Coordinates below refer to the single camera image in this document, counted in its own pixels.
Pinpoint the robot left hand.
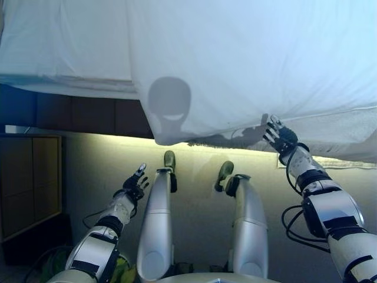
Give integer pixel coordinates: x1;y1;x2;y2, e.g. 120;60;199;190
122;163;150;204

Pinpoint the white duvet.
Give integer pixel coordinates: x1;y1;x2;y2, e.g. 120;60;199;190
125;0;377;147

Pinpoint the silver robot right leg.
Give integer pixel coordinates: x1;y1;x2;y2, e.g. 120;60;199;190
225;174;269;279

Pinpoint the olive robot foot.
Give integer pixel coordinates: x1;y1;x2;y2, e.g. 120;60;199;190
163;150;177;172
214;160;235;193

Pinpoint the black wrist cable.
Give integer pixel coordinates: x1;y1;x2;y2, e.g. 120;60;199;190
281;143;333;255
82;188;140;237

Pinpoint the olive robot left foot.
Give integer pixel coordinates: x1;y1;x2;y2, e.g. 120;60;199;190
163;150;177;172

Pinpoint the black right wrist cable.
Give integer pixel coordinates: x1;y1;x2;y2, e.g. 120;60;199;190
281;143;333;255

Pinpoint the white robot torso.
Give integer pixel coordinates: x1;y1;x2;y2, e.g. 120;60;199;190
160;274;267;283

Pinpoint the silver robot leg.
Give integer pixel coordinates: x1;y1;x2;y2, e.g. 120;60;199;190
137;168;178;281
225;174;269;279

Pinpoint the beige bed blanket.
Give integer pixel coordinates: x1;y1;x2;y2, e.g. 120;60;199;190
188;107;377;172

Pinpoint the dark wooden nightstand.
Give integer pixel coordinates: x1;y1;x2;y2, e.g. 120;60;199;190
0;134;73;266

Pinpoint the yellow green cable bundle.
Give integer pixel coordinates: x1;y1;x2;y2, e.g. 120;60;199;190
23;246;138;283

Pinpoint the silver robot left leg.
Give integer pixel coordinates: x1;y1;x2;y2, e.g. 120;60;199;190
137;168;178;281

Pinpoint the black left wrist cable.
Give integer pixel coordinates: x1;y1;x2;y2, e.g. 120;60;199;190
82;188;140;237

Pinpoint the olive robot right foot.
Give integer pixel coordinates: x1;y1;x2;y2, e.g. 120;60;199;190
214;160;235;193

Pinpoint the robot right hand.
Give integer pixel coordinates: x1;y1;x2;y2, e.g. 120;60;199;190
263;114;299;154

